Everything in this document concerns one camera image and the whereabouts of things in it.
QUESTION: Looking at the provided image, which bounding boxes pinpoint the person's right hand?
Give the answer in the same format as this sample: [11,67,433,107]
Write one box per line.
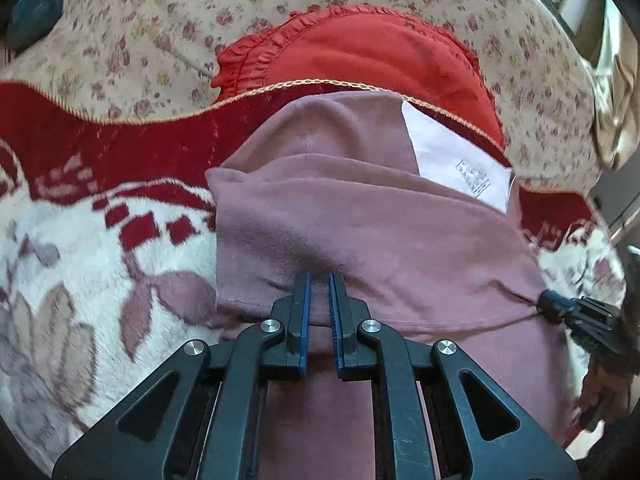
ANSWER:
[578,356,637,432]

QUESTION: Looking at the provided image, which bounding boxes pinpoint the beige curtain cloth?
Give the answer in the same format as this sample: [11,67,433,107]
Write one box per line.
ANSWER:
[591,0,639,170]

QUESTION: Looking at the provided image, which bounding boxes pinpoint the red frilled pillow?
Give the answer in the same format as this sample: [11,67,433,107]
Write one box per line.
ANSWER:
[212,4,506,148]

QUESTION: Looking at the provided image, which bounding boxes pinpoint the beige floral bed sheet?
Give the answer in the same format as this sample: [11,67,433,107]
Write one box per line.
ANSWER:
[1,0,602,192]

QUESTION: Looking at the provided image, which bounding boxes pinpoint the red and white floral blanket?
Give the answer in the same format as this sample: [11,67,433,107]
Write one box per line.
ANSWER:
[0,78,626,470]

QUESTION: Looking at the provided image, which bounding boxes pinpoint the mauve pink garment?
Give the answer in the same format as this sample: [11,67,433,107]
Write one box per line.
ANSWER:
[206,92,570,479]

